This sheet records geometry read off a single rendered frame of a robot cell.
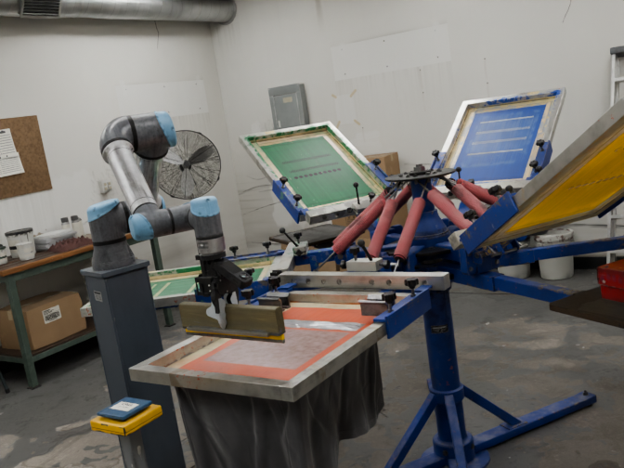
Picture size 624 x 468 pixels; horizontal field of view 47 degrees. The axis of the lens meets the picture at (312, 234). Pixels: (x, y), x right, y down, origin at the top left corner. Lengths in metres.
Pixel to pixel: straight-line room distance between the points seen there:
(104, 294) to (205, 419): 0.66
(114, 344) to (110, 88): 4.44
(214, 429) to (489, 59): 4.81
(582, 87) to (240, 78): 3.47
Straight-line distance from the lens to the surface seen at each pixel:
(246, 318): 1.94
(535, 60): 6.25
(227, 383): 1.89
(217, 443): 2.16
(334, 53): 7.03
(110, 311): 2.57
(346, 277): 2.56
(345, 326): 2.25
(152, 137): 2.27
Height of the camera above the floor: 1.64
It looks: 10 degrees down
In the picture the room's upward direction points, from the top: 9 degrees counter-clockwise
